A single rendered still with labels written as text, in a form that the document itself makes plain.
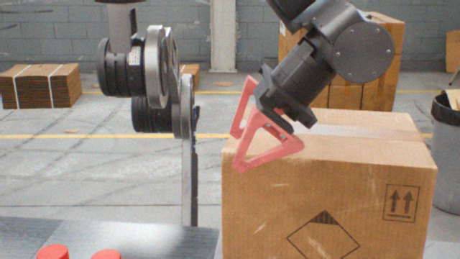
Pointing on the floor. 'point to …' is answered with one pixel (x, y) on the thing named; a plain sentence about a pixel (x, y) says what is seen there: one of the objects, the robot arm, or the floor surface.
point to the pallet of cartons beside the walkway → (376, 91)
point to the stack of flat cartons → (40, 86)
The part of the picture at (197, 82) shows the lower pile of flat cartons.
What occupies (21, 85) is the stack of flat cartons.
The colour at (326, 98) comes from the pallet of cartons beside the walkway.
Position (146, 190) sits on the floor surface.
